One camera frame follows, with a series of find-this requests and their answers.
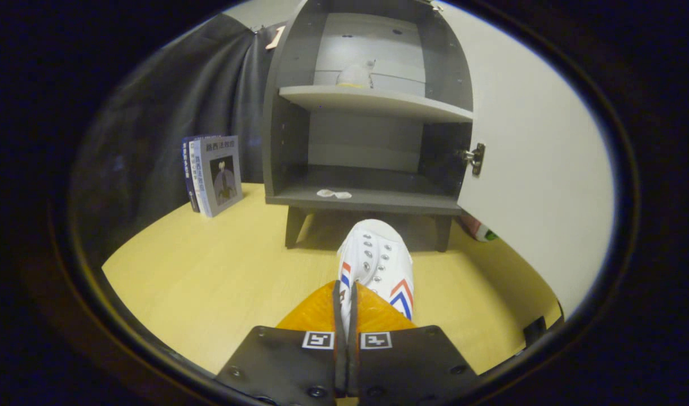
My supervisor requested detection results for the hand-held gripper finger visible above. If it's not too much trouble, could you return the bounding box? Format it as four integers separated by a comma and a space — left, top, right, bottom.
347, 282, 479, 405
216, 280, 348, 406

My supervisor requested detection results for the white shoe with striped sides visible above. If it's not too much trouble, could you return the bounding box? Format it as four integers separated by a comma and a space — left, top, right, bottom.
337, 219, 415, 339

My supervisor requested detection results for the grey shoe cabinet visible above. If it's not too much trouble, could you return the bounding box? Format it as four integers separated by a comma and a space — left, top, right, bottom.
262, 0, 475, 253

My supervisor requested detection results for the plain white shoe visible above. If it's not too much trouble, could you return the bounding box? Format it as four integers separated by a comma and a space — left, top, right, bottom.
336, 59, 376, 89

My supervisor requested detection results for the white shoe cabinet door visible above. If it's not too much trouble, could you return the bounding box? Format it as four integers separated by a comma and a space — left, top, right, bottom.
435, 0, 615, 319

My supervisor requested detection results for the metal door hinge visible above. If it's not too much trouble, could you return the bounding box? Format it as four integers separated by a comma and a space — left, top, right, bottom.
463, 143, 486, 177

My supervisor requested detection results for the pink and green object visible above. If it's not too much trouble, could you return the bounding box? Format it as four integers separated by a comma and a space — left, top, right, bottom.
462, 213, 499, 242

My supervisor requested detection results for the grey cover book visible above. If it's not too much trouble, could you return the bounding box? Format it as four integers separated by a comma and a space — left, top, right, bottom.
199, 135, 244, 218

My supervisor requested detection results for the dark blue book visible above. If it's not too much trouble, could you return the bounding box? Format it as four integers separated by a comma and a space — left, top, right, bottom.
181, 137, 201, 213

